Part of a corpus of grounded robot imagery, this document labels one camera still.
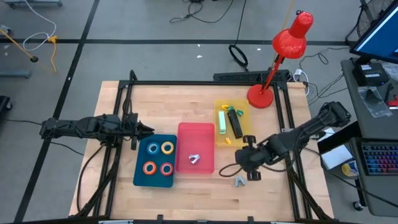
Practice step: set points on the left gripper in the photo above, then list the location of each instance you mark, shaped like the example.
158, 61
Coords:
131, 130

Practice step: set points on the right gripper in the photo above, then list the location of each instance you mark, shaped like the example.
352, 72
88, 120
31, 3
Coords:
259, 155

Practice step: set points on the blue tape roll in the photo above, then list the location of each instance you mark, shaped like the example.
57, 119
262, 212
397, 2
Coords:
148, 148

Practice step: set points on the yellow tape roll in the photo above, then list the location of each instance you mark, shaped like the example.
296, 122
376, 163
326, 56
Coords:
162, 148

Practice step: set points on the orange tape roll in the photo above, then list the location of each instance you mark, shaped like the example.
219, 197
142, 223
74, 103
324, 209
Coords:
144, 168

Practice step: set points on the red tape roll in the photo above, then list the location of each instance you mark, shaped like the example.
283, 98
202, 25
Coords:
162, 169

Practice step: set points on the mint green stapler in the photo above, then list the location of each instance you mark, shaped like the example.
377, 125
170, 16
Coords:
222, 123

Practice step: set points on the green mini stapler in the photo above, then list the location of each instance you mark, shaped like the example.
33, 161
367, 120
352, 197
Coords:
230, 108
240, 112

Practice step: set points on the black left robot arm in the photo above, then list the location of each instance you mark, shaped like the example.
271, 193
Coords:
81, 127

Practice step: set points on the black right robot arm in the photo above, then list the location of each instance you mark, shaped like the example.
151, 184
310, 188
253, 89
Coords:
311, 127

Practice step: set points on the yellow plastic bin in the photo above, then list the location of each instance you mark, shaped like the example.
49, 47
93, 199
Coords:
244, 130

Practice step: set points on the pink plastic bin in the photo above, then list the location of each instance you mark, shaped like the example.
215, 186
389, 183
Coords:
196, 137

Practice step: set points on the blue plastic bin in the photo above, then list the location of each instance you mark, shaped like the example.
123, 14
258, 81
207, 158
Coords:
155, 182

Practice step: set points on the black power strip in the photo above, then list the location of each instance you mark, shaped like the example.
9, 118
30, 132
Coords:
242, 76

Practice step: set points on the white cardboard box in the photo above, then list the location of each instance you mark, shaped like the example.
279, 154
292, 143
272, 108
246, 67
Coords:
335, 156

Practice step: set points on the white power adapter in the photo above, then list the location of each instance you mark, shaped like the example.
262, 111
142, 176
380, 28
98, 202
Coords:
298, 73

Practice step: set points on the yellow and blue roll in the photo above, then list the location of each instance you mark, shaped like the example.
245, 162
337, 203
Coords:
349, 169

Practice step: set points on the red desk lamp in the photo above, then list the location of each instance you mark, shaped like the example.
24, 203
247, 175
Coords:
289, 42

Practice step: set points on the grey side desk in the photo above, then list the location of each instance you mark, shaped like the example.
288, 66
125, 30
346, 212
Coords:
370, 127

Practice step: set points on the backlit rainbow keyboard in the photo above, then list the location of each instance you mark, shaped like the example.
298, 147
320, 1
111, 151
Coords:
381, 158

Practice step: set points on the grey stand foot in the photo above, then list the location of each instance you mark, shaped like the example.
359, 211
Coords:
15, 74
34, 3

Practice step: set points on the clear plastic bag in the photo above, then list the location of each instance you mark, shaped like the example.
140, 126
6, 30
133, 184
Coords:
374, 102

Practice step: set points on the black box with labels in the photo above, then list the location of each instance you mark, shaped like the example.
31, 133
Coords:
370, 74

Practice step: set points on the small red object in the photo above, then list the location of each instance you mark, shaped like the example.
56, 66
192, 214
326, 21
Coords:
394, 102

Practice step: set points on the computer monitor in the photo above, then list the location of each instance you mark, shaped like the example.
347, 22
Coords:
381, 37

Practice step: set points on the black floor fan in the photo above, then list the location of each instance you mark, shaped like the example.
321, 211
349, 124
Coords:
371, 15

